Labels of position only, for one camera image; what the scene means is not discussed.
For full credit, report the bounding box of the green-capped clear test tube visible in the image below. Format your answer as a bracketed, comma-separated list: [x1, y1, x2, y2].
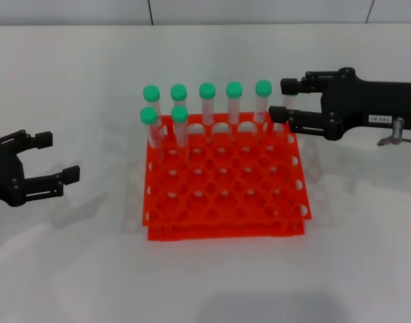
[170, 105, 191, 162]
[198, 82, 217, 142]
[254, 79, 273, 139]
[143, 84, 164, 135]
[274, 94, 297, 135]
[170, 83, 188, 108]
[139, 106, 165, 161]
[225, 81, 244, 139]

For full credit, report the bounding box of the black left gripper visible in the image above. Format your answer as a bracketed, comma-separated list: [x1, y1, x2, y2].
[0, 130, 81, 208]

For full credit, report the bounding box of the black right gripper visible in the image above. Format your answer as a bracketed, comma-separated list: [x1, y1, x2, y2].
[268, 67, 411, 141]

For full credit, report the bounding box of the orange test tube rack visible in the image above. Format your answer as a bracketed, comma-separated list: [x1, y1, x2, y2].
[141, 112, 314, 242]

